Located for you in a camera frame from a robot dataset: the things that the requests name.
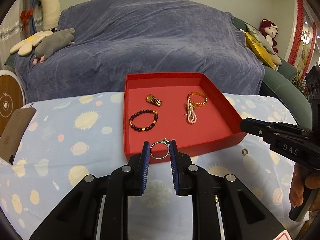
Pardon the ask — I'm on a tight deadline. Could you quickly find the silver ring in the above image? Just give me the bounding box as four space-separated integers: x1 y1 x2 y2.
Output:
149 138 171 160

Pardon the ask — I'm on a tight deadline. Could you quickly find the pearl bow bracelet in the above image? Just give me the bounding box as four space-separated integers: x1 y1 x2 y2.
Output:
185 98 198 125

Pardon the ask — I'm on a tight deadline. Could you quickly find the black bead bracelet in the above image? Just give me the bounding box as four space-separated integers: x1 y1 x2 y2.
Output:
128 109 159 132

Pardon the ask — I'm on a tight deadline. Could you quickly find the gold wristwatch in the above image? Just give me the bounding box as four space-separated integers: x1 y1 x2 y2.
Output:
145 94 162 107

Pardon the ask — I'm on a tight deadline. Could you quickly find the gold braided bangle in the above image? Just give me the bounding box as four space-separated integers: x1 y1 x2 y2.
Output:
187 91 208 107

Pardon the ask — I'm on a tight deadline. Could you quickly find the right hand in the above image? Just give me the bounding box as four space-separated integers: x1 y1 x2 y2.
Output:
289 164 320 207

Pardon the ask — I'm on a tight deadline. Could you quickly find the green sofa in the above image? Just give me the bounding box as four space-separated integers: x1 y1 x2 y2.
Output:
232 16 313 131

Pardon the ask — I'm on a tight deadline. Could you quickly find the red cardboard tray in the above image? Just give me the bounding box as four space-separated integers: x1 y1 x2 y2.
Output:
123 73 246 158

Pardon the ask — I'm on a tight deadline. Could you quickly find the gold satin pillow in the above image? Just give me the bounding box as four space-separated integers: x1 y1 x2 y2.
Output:
245 32 276 70

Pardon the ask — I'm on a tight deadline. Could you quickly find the grey green pillow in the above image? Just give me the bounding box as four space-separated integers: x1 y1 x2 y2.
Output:
246 23 275 54

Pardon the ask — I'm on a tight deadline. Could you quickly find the red monkey plush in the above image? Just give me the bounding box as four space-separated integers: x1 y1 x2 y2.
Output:
259 19 278 54

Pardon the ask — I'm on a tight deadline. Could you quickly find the blue-grey velvet blanket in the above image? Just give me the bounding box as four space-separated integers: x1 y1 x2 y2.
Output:
15 0 265 102

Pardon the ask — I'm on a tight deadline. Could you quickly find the round wooden white device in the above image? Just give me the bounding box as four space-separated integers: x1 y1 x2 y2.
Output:
0 70 25 135

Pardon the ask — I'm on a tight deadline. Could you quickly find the grey plush toy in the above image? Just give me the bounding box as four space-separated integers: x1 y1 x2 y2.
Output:
33 28 75 65

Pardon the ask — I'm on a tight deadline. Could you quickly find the white flower plush cushion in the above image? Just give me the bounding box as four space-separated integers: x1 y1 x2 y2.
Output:
10 31 53 56

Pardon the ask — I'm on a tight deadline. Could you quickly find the white lace curtain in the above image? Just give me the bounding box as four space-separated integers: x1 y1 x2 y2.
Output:
0 0 29 69

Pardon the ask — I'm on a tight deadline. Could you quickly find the cream llama plush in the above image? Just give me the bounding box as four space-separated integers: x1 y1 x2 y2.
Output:
39 0 61 31

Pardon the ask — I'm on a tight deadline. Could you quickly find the red ribbon bow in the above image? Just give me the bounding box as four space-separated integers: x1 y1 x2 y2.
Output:
20 9 33 31

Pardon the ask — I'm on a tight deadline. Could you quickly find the red wall decoration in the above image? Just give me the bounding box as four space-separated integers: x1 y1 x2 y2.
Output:
287 0 317 81

